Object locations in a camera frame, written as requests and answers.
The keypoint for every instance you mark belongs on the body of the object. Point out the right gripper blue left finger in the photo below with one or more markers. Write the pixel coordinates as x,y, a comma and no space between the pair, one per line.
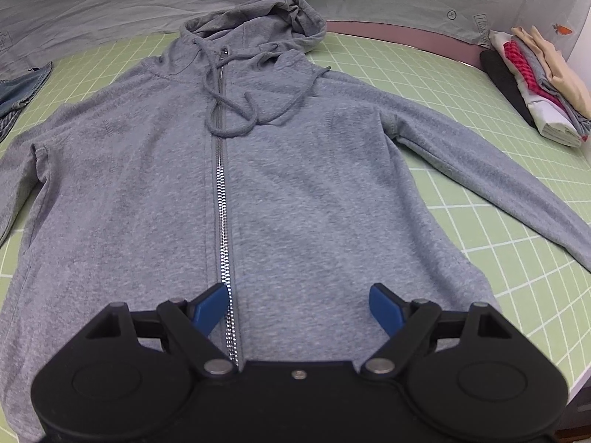
187,326

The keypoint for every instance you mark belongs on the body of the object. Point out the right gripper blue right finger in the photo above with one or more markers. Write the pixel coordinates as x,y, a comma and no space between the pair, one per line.
409,326

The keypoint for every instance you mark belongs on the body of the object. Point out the grey zip hoodie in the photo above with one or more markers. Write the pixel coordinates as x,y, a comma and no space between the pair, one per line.
240,184

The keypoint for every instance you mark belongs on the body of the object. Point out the white folded garment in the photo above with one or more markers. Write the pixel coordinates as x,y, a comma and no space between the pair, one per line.
518,72

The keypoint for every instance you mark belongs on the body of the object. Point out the grey folded garment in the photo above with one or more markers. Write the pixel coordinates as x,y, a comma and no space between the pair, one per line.
580,122

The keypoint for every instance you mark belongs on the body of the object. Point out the red striped folded garment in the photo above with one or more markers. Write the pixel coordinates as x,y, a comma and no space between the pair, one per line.
550,118

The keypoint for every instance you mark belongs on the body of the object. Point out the black folded garment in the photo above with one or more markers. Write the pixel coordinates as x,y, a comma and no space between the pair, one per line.
497,71

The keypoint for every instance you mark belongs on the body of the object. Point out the beige folded garment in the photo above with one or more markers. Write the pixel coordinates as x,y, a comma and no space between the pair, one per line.
556,69

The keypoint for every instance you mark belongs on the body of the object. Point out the blue denim jacket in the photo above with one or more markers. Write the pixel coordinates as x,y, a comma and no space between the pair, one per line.
16,93

